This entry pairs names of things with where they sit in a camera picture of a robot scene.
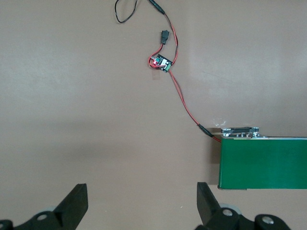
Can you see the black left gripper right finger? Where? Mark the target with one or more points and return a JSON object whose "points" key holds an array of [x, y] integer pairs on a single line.
{"points": [[211, 213]]}

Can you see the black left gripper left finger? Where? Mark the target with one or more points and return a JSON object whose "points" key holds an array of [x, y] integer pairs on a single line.
{"points": [[69, 210]]}

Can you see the small green circuit board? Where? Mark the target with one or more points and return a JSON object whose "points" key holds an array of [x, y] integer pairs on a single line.
{"points": [[163, 62]]}

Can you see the green conveyor belt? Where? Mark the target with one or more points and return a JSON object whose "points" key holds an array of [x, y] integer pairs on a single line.
{"points": [[263, 163]]}

